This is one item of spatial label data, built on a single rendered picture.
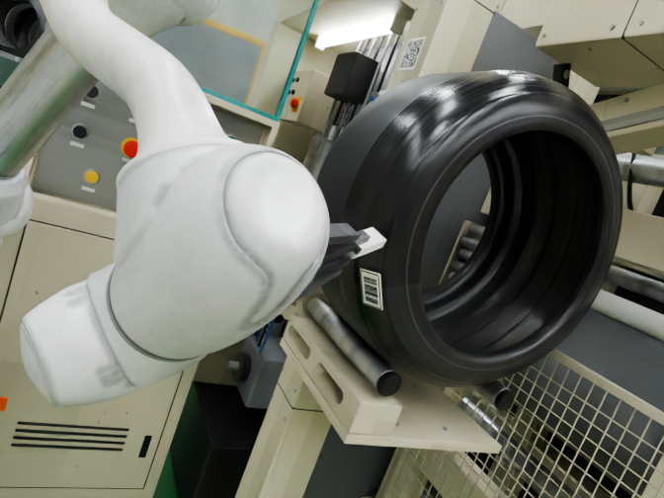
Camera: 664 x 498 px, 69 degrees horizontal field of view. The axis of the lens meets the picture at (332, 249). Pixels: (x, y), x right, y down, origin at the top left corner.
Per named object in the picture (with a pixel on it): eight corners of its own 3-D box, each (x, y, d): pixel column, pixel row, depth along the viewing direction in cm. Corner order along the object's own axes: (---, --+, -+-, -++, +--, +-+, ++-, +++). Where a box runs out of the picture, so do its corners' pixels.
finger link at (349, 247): (277, 257, 57) (280, 248, 56) (339, 234, 64) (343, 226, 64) (297, 279, 55) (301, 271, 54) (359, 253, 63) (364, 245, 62)
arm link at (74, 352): (201, 364, 51) (264, 330, 42) (40, 441, 40) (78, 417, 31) (159, 272, 52) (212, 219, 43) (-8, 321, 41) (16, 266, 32)
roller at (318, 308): (323, 293, 110) (323, 311, 112) (304, 296, 109) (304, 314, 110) (403, 371, 80) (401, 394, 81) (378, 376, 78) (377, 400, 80)
